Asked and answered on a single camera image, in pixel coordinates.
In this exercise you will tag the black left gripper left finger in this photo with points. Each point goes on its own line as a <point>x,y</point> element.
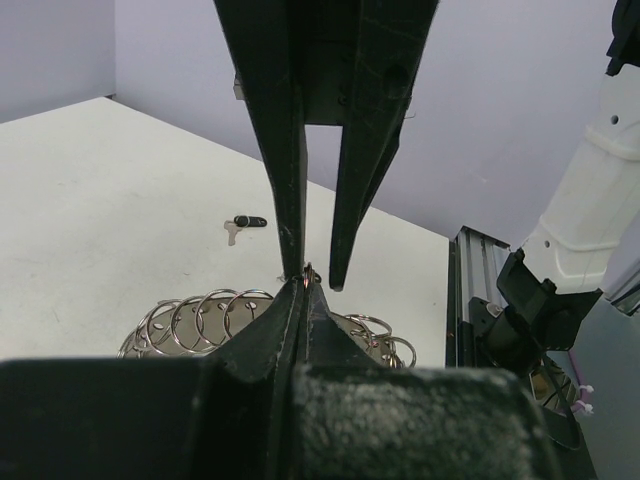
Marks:
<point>227,415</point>

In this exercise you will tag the aluminium table edge rail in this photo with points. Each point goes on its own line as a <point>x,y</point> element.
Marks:
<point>474,262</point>

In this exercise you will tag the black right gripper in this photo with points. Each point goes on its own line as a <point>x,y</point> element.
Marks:
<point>330,63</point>

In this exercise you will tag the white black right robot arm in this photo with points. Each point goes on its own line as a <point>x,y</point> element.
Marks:
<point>554,278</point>

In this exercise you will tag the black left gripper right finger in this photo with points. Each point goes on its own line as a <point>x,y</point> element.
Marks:
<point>354,419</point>

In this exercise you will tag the silver key with black tag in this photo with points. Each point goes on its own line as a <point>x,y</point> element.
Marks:
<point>242,222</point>

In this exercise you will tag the metal key ring disc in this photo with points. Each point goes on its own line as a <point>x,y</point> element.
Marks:
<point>198,325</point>

